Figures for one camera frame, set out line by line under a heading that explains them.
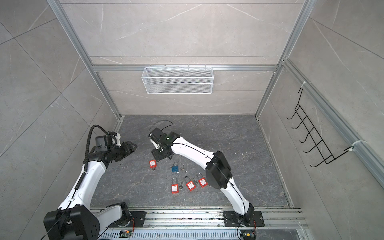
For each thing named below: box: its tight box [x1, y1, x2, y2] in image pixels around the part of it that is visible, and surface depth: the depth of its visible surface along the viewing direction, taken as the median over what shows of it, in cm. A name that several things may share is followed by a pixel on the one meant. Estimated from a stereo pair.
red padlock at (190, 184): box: [183, 175, 197, 192], surface depth 85 cm
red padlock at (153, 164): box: [149, 159, 158, 170], surface depth 94 cm
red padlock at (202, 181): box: [197, 172, 208, 188], surface depth 87 cm
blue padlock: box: [171, 162, 179, 174], surface depth 92 cm
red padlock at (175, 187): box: [171, 177, 180, 194], surface depth 84 cm
